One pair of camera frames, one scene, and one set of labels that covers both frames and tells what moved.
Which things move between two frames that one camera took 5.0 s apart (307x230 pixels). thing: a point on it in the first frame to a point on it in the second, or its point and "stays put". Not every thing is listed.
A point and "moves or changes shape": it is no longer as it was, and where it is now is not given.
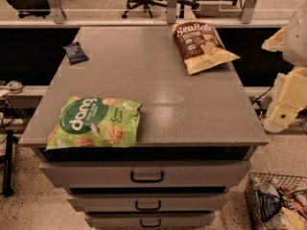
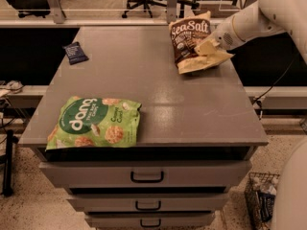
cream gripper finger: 280,118 to 206,47
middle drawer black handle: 148,209 stays put
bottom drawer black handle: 150,226 stays put
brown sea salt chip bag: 200,47 moves or changes shape
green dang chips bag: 91,122 stays put
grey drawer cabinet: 198,133 stays put
